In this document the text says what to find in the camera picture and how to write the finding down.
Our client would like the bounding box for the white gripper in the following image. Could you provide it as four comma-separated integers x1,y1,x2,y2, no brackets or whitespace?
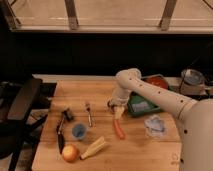
110,87,130,119

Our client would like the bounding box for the dark metal cup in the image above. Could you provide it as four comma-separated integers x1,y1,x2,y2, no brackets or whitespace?
107,100,114,109

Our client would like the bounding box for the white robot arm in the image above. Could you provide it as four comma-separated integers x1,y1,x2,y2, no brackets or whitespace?
108,68,213,171

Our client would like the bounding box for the green plastic tray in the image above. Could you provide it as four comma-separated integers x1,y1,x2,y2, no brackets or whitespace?
126,73,174,118

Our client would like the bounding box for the orange carrot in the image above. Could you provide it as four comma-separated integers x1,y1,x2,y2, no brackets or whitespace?
113,119,125,139

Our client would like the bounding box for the crumpled blue white cloth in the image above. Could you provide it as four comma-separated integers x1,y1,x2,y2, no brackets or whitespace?
144,115,166,137

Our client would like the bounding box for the yellow corn cob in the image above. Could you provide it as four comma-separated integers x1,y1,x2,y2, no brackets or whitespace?
80,136,108,160

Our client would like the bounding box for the blue plastic cup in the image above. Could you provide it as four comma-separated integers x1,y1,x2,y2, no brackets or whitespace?
71,123,87,141

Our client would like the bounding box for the red bowl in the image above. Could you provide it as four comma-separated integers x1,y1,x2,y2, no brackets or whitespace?
146,77,168,89

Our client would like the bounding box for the orange apple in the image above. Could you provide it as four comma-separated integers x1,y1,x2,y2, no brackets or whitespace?
62,145,79,162

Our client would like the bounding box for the black office chair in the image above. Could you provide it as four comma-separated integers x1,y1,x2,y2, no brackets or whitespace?
0,78,56,171

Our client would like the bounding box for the black handled kitchen tool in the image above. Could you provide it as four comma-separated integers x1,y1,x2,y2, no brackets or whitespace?
56,108,74,153

